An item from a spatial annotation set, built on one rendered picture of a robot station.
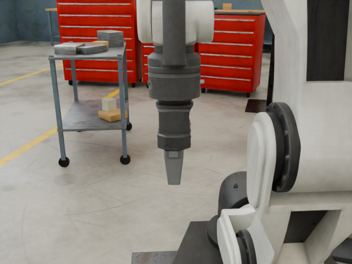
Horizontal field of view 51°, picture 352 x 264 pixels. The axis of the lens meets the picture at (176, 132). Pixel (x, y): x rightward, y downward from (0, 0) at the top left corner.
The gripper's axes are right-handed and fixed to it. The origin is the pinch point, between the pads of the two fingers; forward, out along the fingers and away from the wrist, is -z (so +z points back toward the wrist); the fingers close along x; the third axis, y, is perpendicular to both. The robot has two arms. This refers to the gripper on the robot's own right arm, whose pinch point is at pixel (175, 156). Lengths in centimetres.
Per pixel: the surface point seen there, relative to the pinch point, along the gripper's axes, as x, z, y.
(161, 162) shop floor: -208, -79, -19
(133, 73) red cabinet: -438, -37, -73
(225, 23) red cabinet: -397, 26, 46
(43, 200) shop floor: -148, -83, -90
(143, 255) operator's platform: -46, -52, -13
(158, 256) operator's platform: -46, -52, -8
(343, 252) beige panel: -100, -86, 79
